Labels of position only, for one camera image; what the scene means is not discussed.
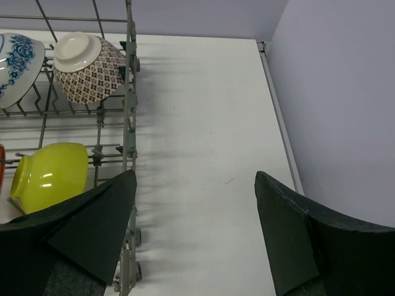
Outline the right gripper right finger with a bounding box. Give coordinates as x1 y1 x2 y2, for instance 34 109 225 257
254 171 394 295

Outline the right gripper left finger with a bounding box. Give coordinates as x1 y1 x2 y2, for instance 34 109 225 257
1 170 137 295

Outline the lime green bowl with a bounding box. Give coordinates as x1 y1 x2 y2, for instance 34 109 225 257
10 142 88 214

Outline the orange white patterned bowl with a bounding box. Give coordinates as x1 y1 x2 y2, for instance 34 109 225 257
0 144 6 191

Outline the grey wire dish rack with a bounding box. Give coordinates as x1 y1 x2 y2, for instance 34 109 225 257
1 1 142 295

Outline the grey patterned bowl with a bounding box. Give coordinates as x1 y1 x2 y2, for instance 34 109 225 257
53 32 126 105

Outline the blue floral bowl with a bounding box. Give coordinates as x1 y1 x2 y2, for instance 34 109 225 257
1 33 45 109

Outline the aluminium table rail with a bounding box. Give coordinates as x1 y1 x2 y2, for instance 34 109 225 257
257 41 305 195

